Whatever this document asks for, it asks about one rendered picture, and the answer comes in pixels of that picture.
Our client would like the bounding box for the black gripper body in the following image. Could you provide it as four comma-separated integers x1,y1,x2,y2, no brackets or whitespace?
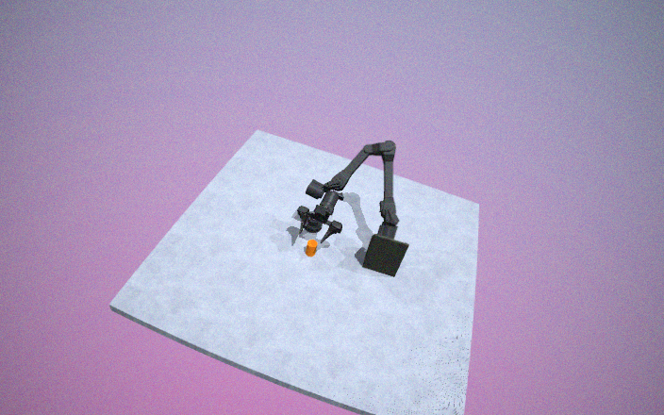
297,201,342,233

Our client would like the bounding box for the dark grey round pedestal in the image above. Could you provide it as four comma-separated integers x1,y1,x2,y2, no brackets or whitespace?
304,217,323,233

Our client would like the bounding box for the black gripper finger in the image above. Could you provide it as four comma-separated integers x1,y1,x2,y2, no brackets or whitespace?
321,226,337,243
299,212,307,234

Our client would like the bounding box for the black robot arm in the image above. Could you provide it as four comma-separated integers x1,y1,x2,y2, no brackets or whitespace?
306,141,399,240

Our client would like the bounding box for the orange knob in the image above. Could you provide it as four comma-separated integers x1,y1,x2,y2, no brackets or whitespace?
306,240,317,257

